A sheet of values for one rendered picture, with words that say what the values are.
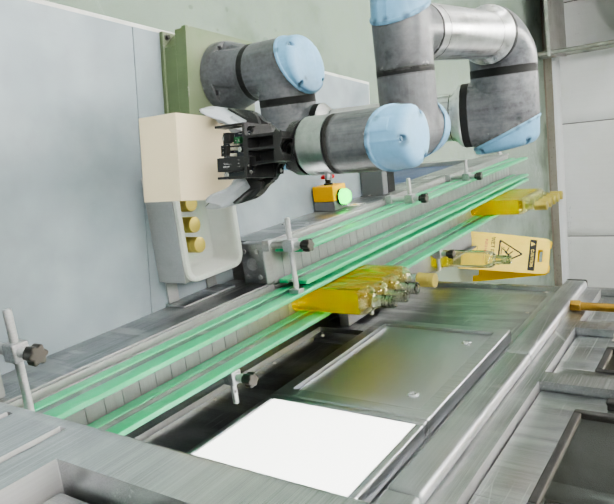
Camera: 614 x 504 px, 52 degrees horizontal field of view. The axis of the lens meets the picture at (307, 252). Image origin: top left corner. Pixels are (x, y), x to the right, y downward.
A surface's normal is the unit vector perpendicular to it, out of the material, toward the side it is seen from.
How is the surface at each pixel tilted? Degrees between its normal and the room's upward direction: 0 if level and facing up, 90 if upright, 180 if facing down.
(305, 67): 7
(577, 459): 90
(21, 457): 90
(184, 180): 0
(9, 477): 90
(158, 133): 90
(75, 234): 0
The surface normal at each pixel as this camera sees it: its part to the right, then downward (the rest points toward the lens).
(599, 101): -0.56, 0.24
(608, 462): -0.13, -0.97
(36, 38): 0.82, 0.01
